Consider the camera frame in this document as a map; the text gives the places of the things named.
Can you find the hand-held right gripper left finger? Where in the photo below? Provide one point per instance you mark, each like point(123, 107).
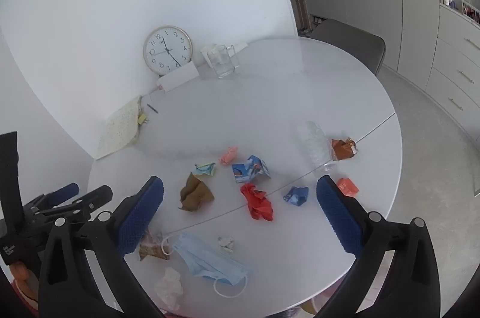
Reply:
point(139, 215)

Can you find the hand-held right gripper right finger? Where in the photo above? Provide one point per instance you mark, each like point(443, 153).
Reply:
point(337, 217)

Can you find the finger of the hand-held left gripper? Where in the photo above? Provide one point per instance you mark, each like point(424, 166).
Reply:
point(95, 196)
point(63, 191)

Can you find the blue bird-print carton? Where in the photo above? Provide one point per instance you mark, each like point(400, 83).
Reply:
point(250, 170)

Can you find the brown patterned wrapper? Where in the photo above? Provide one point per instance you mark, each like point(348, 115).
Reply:
point(153, 247)

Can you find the small blue wrapper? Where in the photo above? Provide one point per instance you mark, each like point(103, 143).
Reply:
point(296, 195)

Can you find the crumpled brown paper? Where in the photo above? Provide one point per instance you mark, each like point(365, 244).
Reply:
point(195, 195)

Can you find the brown orange wrapper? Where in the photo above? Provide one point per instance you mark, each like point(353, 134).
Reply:
point(343, 148)

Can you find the pink floral clothing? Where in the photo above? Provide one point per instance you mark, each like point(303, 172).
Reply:
point(25, 295)

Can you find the cream notebook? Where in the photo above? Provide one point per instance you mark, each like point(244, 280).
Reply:
point(118, 128)

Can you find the clear plastic bottle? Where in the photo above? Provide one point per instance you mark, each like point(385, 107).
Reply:
point(313, 149)

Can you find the white tissue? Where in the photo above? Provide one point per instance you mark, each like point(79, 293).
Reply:
point(169, 288)

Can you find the crumpled blue yellow paper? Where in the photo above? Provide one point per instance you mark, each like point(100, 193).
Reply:
point(206, 169)

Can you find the blue face mask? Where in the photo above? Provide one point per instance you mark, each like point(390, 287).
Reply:
point(210, 260)

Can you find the yellow clip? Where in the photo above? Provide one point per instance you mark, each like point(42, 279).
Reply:
point(142, 119)

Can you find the small white crumpled paper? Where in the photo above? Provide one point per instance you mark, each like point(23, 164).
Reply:
point(226, 244)

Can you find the black pen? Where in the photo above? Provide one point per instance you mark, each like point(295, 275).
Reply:
point(152, 108)

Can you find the crumpled pink paper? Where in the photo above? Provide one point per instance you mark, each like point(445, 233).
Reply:
point(228, 155)

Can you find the white rectangular box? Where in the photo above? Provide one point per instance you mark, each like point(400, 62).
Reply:
point(178, 77)

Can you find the clear glass mug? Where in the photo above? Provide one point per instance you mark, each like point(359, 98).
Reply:
point(222, 62)

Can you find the grey chair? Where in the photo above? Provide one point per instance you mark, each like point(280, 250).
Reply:
point(352, 40)

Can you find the grey drawer cabinet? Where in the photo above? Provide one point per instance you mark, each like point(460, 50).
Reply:
point(455, 70)

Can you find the round wall clock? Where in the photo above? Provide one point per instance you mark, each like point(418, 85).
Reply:
point(167, 49)

